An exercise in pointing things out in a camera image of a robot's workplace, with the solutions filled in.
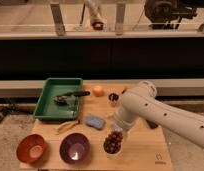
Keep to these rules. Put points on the yellow banana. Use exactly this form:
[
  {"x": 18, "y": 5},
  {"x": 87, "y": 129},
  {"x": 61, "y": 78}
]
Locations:
[{"x": 66, "y": 126}]

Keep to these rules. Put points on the black machine on shelf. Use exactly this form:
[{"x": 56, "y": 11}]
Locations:
[{"x": 167, "y": 14}]

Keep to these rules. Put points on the wooden cutting board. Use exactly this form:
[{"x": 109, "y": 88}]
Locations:
[{"x": 144, "y": 149}]

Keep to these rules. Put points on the white paper cup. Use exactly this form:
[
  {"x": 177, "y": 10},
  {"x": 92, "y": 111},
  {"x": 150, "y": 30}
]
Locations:
[{"x": 113, "y": 156}]

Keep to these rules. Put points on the orange fruit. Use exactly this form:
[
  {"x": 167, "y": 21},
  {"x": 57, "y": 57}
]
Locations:
[{"x": 98, "y": 91}]

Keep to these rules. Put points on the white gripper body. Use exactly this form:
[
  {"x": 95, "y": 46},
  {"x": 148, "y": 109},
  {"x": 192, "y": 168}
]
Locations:
[{"x": 115, "y": 127}]

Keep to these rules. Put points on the green plastic tray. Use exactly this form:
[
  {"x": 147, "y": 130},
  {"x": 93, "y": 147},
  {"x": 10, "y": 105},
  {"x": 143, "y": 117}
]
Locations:
[{"x": 47, "y": 110}]

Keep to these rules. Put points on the orange-red bowl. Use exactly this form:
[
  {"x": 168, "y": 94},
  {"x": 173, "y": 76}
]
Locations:
[{"x": 31, "y": 148}]

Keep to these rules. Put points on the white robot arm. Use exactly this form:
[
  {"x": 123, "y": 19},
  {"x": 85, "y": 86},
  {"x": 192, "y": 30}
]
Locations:
[{"x": 140, "y": 101}]

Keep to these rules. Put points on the purple bowl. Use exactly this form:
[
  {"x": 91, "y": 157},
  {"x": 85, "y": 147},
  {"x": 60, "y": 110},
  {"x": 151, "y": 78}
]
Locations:
[{"x": 74, "y": 148}]

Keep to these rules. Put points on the black-handled ladle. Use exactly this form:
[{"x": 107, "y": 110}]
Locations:
[{"x": 62, "y": 98}]

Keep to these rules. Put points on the dark red grape bunch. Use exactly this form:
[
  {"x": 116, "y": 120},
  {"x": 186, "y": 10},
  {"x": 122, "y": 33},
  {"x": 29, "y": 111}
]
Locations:
[{"x": 112, "y": 143}]

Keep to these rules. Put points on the black rectangular remote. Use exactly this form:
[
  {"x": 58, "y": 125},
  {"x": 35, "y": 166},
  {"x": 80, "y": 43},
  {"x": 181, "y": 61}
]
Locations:
[{"x": 152, "y": 125}]

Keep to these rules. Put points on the blue sponge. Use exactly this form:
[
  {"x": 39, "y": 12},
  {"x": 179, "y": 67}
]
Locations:
[{"x": 95, "y": 122}]

